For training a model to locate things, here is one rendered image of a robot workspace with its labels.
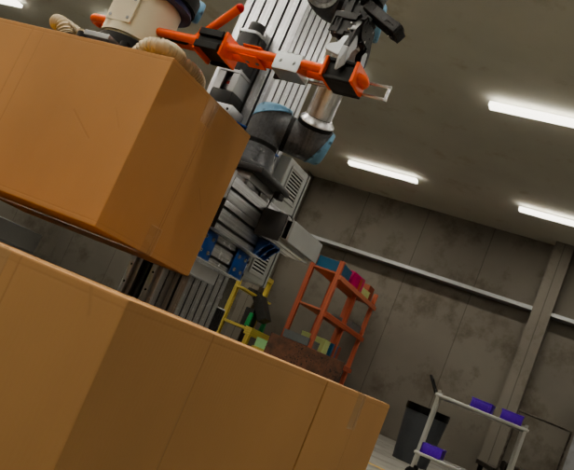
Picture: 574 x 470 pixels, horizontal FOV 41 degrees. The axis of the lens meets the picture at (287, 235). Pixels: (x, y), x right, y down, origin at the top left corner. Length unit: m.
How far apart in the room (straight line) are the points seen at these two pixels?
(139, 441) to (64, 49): 1.18
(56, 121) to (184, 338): 1.00
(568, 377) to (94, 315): 12.32
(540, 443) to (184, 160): 11.43
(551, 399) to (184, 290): 10.76
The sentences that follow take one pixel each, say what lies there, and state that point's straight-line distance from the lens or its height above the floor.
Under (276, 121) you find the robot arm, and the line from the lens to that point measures 2.39.
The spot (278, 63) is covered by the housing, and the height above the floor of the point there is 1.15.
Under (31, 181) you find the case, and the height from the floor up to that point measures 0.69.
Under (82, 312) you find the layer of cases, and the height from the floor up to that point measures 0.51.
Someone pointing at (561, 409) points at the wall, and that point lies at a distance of 12.92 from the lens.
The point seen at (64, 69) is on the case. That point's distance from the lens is 1.85.
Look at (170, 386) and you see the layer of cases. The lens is 0.89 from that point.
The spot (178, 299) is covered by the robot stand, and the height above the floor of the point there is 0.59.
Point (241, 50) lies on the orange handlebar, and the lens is 1.84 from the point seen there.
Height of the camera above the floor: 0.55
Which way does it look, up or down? 9 degrees up
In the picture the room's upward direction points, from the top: 23 degrees clockwise
